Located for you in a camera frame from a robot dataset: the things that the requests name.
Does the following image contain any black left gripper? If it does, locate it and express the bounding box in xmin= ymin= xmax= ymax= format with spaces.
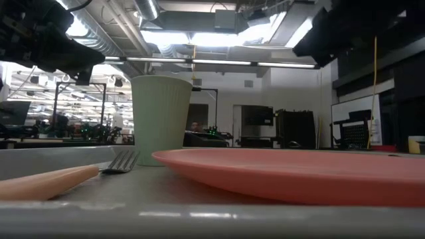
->
xmin=0 ymin=0 xmax=106 ymax=74

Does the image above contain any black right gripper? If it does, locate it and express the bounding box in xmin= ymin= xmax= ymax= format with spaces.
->
xmin=292 ymin=0 xmax=409 ymax=68

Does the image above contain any green ribbed cup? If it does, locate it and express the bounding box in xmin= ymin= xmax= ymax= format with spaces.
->
xmin=130 ymin=75 xmax=194 ymax=167

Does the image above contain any pink round plate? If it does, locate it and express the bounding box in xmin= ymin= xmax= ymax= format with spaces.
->
xmin=151 ymin=147 xmax=425 ymax=208

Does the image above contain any fork with orange handle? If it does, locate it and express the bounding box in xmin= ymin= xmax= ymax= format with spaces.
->
xmin=0 ymin=149 xmax=141 ymax=202

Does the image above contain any grey plastic tray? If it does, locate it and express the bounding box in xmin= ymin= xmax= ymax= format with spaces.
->
xmin=0 ymin=145 xmax=425 ymax=239

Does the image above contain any whiteboard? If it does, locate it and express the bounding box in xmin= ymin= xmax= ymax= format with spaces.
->
xmin=331 ymin=94 xmax=383 ymax=147

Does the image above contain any black cabinet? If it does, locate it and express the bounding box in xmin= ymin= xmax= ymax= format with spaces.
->
xmin=274 ymin=109 xmax=317 ymax=149

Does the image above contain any dark computer monitor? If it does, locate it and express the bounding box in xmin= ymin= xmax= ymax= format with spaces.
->
xmin=0 ymin=101 xmax=32 ymax=127

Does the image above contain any grey ceiling unit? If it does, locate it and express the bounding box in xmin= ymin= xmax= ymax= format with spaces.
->
xmin=213 ymin=9 xmax=238 ymax=31

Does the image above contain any black perforated cart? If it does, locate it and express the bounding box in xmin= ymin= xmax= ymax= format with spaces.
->
xmin=329 ymin=110 xmax=373 ymax=149

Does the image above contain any long ceiling light strip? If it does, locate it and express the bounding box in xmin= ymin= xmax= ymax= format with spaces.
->
xmin=104 ymin=56 xmax=317 ymax=70

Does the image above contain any yellow box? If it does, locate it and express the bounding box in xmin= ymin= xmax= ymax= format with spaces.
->
xmin=407 ymin=135 xmax=425 ymax=155

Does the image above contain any large silver ventilation duct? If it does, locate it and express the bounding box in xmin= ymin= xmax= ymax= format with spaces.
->
xmin=58 ymin=0 xmax=149 ymax=78

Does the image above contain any tall black rig frame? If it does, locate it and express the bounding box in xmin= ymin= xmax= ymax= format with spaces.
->
xmin=52 ymin=82 xmax=108 ymax=134

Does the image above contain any hanging yellow cable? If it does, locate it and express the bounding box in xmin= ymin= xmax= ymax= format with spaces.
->
xmin=366 ymin=35 xmax=379 ymax=149

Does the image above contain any small silver ventilation duct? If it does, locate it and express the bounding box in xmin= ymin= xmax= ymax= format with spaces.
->
xmin=133 ymin=0 xmax=161 ymax=21

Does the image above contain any dark wall screen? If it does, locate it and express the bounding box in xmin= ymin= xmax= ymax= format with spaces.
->
xmin=241 ymin=105 xmax=275 ymax=127

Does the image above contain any black aluminium table frame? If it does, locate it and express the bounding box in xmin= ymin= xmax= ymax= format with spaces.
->
xmin=0 ymin=139 xmax=135 ymax=149

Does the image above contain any narrow black rig frame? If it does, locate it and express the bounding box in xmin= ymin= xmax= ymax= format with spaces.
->
xmin=191 ymin=86 xmax=219 ymax=134

